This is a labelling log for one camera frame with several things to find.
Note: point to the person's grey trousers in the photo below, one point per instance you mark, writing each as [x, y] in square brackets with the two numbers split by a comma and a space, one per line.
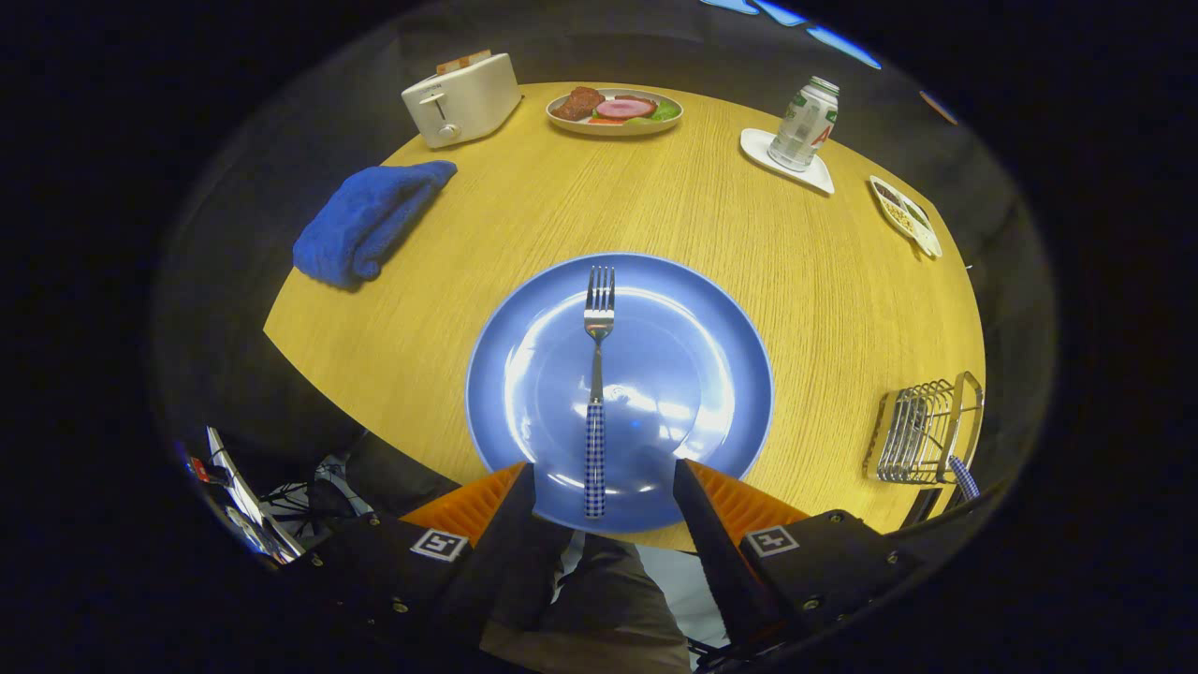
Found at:
[608, 608]

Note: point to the white toaster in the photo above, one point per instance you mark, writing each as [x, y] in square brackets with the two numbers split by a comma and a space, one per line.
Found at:
[468, 103]

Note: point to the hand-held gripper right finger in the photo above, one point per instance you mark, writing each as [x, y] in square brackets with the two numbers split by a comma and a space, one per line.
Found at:
[716, 552]

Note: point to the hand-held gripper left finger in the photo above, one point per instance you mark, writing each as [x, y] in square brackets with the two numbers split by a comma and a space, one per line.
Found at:
[510, 543]

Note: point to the plate of food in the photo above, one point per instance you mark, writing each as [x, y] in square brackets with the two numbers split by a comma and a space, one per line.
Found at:
[613, 127]

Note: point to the brown bread slice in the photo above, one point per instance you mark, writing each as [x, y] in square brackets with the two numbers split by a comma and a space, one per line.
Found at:
[578, 103]

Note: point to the folded blue towel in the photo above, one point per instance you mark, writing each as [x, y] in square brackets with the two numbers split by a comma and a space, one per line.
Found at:
[365, 220]

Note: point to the toast slice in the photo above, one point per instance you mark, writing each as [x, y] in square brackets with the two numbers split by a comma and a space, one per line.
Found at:
[459, 63]

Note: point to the pink ham slice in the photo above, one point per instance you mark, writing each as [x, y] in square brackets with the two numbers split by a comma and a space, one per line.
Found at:
[625, 108]

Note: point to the white sectioned snack tray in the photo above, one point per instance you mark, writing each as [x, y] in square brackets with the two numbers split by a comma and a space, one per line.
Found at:
[906, 217]

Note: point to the clear plastic bottle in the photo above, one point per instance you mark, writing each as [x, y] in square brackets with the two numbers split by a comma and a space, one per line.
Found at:
[803, 126]

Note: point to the green lettuce leaf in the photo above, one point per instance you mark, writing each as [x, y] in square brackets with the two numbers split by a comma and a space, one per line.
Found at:
[666, 110]

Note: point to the blue round plate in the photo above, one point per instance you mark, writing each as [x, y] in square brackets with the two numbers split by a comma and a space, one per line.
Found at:
[693, 374]

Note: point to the white square coaster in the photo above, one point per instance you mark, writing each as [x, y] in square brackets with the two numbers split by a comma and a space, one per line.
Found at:
[756, 145]

